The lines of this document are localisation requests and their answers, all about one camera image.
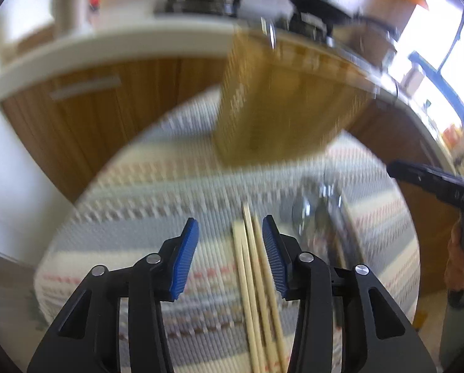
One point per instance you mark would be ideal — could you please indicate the striped woven table mat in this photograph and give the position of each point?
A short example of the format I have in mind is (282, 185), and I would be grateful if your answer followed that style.
(171, 173)

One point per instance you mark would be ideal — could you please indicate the black wok with handle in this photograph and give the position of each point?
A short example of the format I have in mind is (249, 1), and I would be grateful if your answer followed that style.
(332, 15)

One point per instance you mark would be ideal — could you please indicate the yellow plastic utensil basket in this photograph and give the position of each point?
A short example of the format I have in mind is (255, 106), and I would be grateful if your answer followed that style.
(283, 97)

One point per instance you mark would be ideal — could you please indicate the grey translucent plastic spoon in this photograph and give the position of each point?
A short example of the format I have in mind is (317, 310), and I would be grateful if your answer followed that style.
(337, 244)

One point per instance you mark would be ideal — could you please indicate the black gas stove top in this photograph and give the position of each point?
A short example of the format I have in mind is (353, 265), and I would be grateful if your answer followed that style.
(252, 12)

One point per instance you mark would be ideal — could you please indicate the person's right hand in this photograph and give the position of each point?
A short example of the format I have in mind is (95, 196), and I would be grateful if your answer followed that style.
(454, 270)

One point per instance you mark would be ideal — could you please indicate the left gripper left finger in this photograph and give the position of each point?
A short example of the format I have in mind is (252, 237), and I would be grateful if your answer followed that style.
(84, 336)

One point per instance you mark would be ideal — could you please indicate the smoky grey plastic spoon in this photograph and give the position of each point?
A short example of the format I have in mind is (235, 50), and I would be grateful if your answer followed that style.
(303, 215)

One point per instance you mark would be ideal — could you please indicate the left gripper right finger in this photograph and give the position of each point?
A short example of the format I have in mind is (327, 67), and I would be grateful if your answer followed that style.
(376, 335)

